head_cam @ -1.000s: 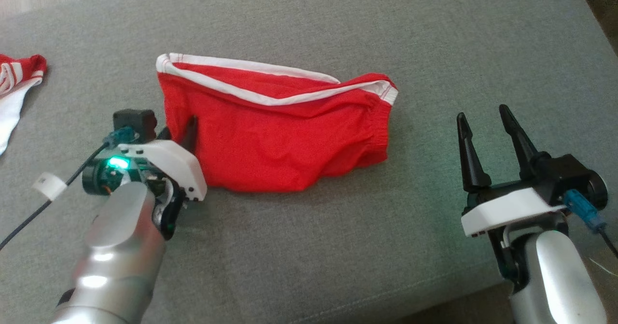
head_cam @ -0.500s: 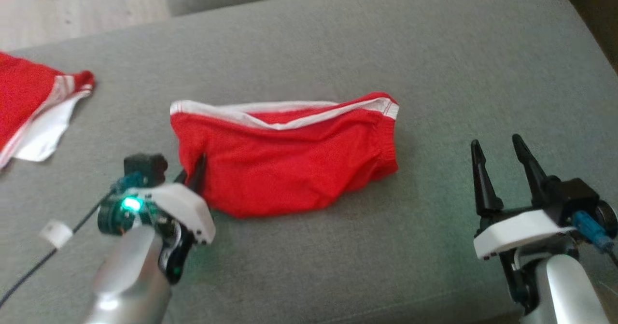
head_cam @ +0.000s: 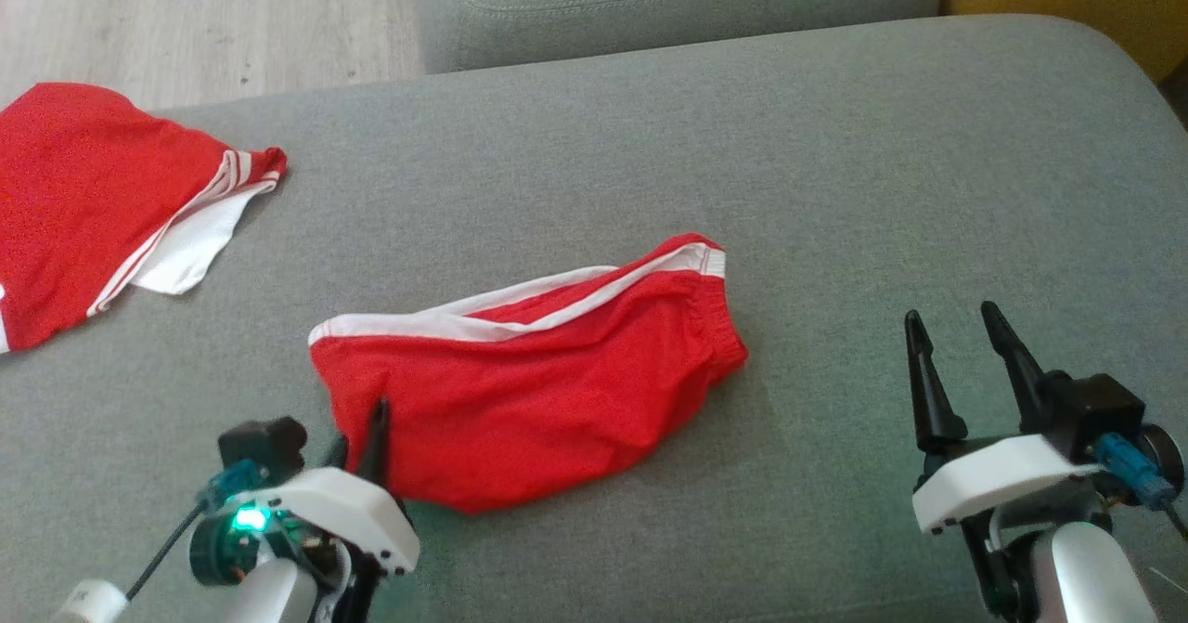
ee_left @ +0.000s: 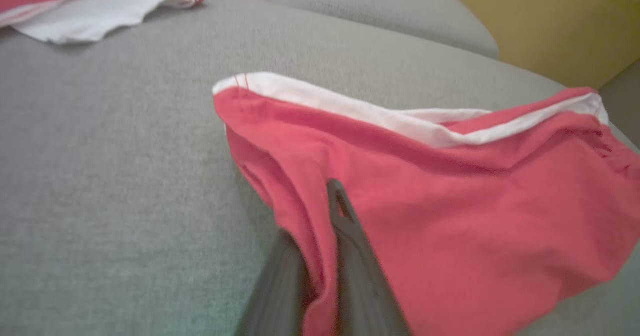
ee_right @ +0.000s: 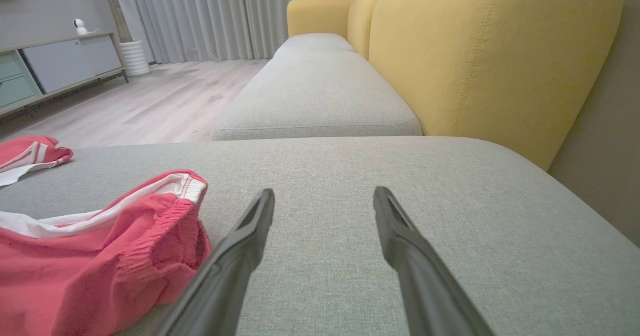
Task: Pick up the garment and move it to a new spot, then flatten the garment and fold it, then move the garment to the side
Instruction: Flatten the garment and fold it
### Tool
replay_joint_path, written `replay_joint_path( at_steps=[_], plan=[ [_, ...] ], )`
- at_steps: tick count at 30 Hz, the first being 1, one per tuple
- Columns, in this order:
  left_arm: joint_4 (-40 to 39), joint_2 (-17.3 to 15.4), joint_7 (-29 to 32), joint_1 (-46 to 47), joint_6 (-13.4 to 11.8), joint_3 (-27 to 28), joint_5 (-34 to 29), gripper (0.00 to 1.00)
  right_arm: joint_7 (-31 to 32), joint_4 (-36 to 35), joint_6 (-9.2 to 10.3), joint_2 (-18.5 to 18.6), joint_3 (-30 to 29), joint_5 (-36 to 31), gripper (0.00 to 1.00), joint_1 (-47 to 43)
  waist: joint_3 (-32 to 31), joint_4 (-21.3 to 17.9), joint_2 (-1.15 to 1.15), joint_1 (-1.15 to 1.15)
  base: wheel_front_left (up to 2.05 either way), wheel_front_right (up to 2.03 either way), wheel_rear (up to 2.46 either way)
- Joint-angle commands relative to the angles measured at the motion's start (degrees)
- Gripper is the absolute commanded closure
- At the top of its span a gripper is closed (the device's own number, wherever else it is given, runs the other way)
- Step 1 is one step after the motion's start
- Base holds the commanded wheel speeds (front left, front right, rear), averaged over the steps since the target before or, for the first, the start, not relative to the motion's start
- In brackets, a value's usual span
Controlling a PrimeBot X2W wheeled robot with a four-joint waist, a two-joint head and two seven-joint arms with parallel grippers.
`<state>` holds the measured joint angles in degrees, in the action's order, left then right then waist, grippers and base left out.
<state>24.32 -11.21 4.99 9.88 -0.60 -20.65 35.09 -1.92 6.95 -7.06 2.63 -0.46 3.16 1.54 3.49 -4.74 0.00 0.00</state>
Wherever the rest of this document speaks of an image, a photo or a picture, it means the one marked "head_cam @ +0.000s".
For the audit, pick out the red shorts with white stripes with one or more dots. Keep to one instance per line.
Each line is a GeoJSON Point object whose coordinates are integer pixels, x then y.
{"type": "Point", "coordinates": [538, 391]}

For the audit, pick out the red shirt with white sleeves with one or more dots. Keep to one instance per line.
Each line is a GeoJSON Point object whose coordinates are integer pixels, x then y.
{"type": "Point", "coordinates": [74, 205]}

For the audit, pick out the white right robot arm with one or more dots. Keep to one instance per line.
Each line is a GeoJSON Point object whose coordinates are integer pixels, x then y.
{"type": "Point", "coordinates": [1086, 577]}

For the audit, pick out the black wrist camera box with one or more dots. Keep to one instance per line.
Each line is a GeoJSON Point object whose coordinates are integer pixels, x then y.
{"type": "Point", "coordinates": [1095, 409]}
{"type": "Point", "coordinates": [264, 442]}

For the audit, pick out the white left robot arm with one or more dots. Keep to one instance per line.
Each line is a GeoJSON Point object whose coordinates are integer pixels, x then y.
{"type": "Point", "coordinates": [269, 595]}

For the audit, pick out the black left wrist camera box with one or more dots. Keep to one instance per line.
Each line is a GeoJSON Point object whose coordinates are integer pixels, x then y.
{"type": "Point", "coordinates": [264, 442]}

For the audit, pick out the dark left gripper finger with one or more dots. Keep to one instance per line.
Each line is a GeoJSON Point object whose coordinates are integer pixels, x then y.
{"type": "Point", "coordinates": [376, 447]}
{"type": "Point", "coordinates": [340, 454]}

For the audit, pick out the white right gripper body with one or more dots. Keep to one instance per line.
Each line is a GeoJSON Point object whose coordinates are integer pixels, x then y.
{"type": "Point", "coordinates": [993, 479]}

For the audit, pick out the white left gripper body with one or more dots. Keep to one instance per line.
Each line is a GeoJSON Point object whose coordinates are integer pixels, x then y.
{"type": "Point", "coordinates": [348, 512]}

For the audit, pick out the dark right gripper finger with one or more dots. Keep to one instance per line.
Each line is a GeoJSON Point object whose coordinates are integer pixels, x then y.
{"type": "Point", "coordinates": [1016, 372]}
{"type": "Point", "coordinates": [928, 400]}

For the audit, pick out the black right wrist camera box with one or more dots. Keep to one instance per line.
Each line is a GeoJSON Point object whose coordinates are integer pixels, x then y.
{"type": "Point", "coordinates": [1095, 409]}

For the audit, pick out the large grey sofa seat cushion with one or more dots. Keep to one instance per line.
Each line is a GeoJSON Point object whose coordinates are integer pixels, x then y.
{"type": "Point", "coordinates": [835, 187]}

